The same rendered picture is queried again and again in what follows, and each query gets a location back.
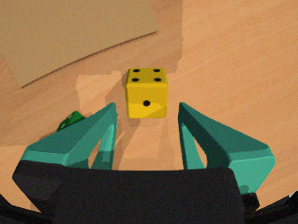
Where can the green die with white pips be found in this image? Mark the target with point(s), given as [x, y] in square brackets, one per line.
[71, 119]

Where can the yellow die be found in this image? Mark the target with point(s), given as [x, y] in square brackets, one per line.
[146, 93]

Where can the tan flat mat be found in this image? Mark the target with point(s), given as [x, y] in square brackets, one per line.
[40, 36]

